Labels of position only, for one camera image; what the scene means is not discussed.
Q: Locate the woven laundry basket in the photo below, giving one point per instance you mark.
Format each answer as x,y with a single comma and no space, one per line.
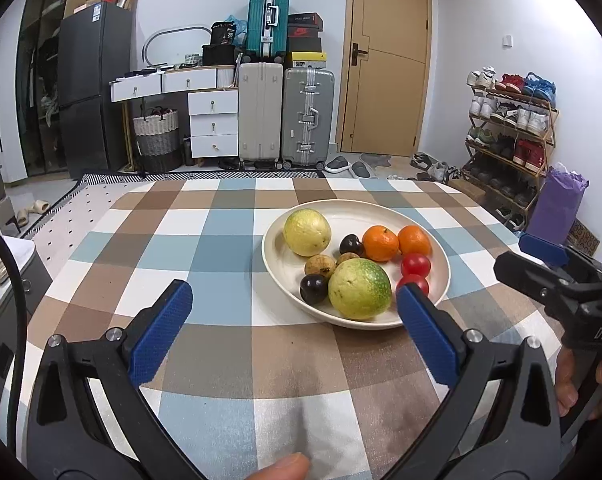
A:
156,140

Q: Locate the brown doormat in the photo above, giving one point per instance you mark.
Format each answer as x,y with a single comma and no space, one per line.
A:
583,237

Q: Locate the group of assorted shoes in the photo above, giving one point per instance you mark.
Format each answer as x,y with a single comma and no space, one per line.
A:
511,130

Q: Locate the sneakers beside door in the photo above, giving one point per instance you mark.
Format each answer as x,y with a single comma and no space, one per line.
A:
433,167

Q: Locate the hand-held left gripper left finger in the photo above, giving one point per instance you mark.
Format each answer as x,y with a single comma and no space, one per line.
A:
161,332

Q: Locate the cream round plate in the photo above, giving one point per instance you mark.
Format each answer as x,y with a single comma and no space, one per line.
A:
281,265

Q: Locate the wooden shoe rack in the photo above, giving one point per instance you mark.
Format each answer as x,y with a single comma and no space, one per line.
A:
548,160

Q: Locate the wooden door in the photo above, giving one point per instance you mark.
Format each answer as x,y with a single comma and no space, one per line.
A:
386,60

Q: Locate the pair of beige slippers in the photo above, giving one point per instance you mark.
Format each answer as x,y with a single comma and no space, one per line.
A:
31,211

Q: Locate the dark purple plum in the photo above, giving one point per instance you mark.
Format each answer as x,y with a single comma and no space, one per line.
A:
351,245
313,288

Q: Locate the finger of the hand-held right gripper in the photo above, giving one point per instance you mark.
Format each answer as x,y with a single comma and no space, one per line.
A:
543,250
531,275

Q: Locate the orange mandarin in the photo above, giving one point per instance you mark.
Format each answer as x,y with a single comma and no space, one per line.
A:
415,240
380,243

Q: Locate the yellow shoe box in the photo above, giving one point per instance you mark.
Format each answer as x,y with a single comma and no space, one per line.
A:
307,60

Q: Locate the white drawer dresser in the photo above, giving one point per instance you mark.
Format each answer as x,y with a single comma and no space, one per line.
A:
206,110

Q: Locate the purple paper bag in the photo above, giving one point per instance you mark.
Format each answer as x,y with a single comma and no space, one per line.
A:
556,210

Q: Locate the checked tablecloth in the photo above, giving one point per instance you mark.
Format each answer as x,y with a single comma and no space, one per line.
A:
221,270

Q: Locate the black refrigerator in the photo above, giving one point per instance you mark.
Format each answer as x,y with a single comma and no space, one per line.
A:
93,90

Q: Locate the beige suitcase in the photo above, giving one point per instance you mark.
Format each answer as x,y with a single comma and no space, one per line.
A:
260,115

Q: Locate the stack of dark shoe boxes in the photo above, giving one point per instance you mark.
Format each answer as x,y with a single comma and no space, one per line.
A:
305,32

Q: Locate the oval white frame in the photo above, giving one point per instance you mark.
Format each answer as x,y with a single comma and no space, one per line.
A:
153,42

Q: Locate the person's right hand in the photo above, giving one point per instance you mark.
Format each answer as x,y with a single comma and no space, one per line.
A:
568,380

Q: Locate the red tomato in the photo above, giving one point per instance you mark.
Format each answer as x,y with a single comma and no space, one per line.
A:
415,282
415,264

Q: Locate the grey suitcase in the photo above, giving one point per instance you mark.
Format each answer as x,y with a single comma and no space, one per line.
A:
307,117

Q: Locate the person's left hand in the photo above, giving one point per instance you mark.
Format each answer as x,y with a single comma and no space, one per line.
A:
281,467

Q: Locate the yellow passion fruit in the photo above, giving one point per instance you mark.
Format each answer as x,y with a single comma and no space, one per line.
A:
306,232

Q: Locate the grey floor cloth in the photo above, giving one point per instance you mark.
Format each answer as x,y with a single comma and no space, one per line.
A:
376,159

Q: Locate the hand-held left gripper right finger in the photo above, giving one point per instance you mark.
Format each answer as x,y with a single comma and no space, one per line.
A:
428,332

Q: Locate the brown longan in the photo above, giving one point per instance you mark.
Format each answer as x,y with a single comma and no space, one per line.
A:
319,265
347,258

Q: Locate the teal suitcase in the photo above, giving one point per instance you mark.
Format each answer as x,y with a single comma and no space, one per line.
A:
267,17

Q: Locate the green speckled passion fruit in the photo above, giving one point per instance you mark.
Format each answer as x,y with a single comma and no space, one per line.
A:
359,288

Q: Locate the black bag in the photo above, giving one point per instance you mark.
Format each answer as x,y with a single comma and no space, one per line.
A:
221,45

